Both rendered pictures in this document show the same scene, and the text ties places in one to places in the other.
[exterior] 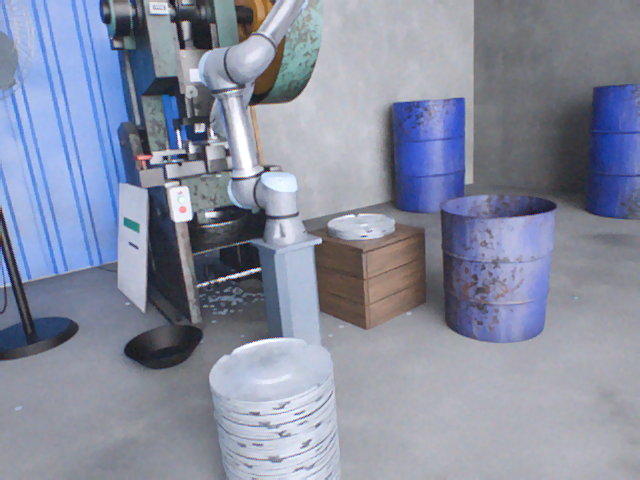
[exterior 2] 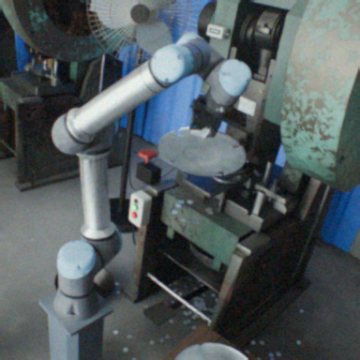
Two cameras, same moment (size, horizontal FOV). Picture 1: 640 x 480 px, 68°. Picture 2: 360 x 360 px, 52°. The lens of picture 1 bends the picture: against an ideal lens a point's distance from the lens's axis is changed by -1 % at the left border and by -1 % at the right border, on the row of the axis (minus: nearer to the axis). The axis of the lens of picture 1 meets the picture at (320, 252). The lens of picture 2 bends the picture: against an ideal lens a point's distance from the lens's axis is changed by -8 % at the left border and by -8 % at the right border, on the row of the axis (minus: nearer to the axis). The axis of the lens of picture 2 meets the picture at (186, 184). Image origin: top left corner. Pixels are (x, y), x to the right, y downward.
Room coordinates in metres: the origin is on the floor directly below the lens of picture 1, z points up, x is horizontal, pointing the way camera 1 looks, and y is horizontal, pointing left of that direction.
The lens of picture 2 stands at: (1.59, -0.82, 1.45)
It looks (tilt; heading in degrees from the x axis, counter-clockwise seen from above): 28 degrees down; 70
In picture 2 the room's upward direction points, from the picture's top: 11 degrees clockwise
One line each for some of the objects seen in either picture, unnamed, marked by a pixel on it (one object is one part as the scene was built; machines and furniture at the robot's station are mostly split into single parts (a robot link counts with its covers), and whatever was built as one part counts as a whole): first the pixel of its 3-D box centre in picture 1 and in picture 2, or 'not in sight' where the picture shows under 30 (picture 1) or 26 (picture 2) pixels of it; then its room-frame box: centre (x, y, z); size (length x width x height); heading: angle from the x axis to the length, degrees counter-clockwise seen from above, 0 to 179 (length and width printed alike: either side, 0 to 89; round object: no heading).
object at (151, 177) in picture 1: (153, 190); (147, 184); (1.95, 0.66, 0.62); 0.10 x 0.06 x 0.20; 122
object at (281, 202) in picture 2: not in sight; (275, 191); (2.40, 0.37, 0.76); 0.17 x 0.06 x 0.10; 122
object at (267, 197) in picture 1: (278, 192); (77, 266); (1.63, 0.13, 0.62); 0.13 x 0.12 x 0.14; 52
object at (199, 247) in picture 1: (214, 237); (220, 256); (2.32, 0.52, 0.31); 0.43 x 0.42 x 0.01; 122
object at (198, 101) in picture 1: (195, 82); (251, 112); (2.28, 0.49, 1.04); 0.17 x 0.15 x 0.30; 32
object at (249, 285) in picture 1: (230, 276); (194, 293); (2.20, 0.44, 0.14); 0.59 x 0.10 x 0.05; 32
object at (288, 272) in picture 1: (291, 298); (76, 345); (1.63, 0.12, 0.23); 0.19 x 0.19 x 0.45; 34
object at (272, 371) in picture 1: (271, 367); not in sight; (1.01, 0.14, 0.30); 0.29 x 0.29 x 0.01
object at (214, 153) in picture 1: (216, 155); (214, 192); (2.16, 0.42, 0.72); 0.25 x 0.14 x 0.14; 32
